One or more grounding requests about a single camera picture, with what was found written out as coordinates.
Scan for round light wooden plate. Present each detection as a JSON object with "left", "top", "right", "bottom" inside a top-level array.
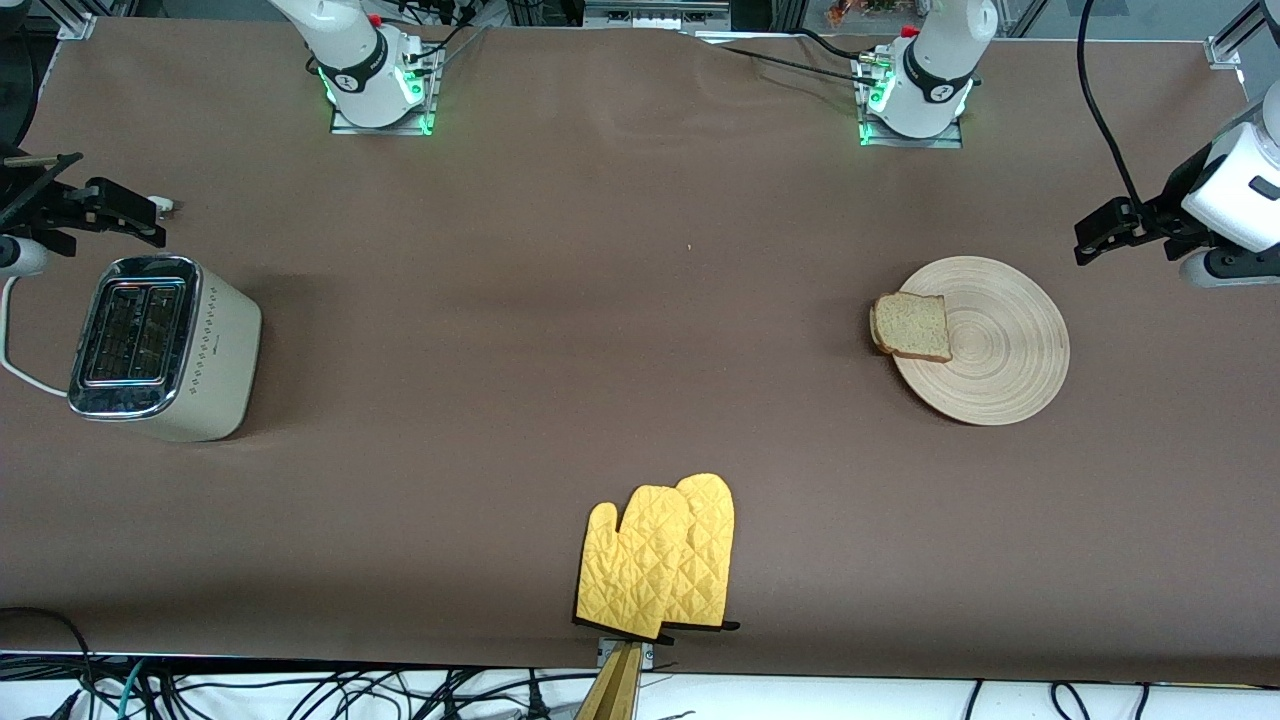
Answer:
[{"left": 884, "top": 255, "right": 1072, "bottom": 428}]

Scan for slice of brown bread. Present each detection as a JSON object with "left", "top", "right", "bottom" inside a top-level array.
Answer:
[{"left": 868, "top": 292, "right": 954, "bottom": 364}]

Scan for cream and chrome toaster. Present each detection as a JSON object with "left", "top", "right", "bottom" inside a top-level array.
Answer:
[{"left": 67, "top": 254, "right": 264, "bottom": 444}]

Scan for yellow quilted oven mitt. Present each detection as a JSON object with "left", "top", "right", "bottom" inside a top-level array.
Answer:
[
  {"left": 574, "top": 484, "right": 694, "bottom": 643},
  {"left": 658, "top": 472, "right": 742, "bottom": 634}
]

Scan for thick black gripper cable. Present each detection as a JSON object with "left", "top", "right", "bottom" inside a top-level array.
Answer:
[{"left": 1076, "top": 0, "right": 1144, "bottom": 204}]

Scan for white toaster power cable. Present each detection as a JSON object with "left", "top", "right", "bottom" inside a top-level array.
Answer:
[{"left": 0, "top": 197, "right": 185, "bottom": 399}]

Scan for aluminium frame corner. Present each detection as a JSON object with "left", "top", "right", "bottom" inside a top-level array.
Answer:
[
  {"left": 54, "top": 0, "right": 98, "bottom": 42},
  {"left": 1204, "top": 0, "right": 1280, "bottom": 73}
]

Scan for black arm base cables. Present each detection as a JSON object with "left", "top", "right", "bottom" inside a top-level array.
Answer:
[{"left": 380, "top": 0, "right": 489, "bottom": 67}]

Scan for black cable on table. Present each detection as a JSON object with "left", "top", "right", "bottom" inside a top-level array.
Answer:
[{"left": 698, "top": 28, "right": 873, "bottom": 85}]

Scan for black cable loops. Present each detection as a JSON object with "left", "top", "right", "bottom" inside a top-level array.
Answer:
[{"left": 962, "top": 679, "right": 1153, "bottom": 720}]

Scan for tangled black cable bundle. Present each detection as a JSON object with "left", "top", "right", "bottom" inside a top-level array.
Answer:
[{"left": 0, "top": 606, "right": 601, "bottom": 720}]

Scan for wooden camera post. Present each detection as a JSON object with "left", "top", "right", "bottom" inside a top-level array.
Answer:
[{"left": 574, "top": 640, "right": 644, "bottom": 720}]

